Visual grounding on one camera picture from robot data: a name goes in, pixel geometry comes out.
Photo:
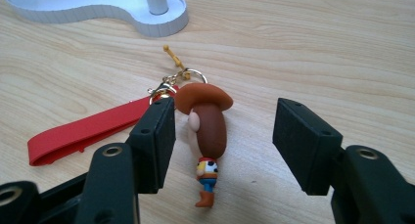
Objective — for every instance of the white stand base with post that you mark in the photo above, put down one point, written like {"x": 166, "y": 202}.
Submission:
{"x": 98, "y": 7}

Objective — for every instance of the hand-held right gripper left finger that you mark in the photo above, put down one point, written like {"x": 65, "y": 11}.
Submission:
{"x": 156, "y": 145}

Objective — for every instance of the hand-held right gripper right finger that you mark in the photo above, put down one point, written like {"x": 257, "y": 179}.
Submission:
{"x": 306, "y": 149}

